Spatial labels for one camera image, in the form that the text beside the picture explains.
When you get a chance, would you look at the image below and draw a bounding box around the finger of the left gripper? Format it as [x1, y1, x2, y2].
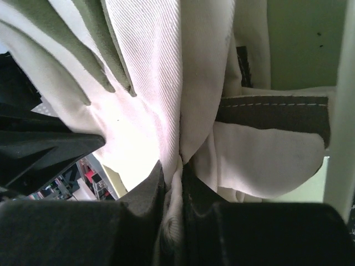
[1, 104, 105, 191]

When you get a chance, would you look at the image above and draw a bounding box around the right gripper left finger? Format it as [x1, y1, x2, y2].
[1, 163, 165, 265]

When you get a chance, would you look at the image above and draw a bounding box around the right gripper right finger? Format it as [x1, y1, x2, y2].
[182, 165, 354, 265]

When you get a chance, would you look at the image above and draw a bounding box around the white glove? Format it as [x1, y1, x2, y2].
[1, 1, 235, 265]
[191, 1, 335, 202]

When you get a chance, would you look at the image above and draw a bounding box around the pale green storage basket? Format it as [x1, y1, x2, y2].
[102, 0, 355, 222]

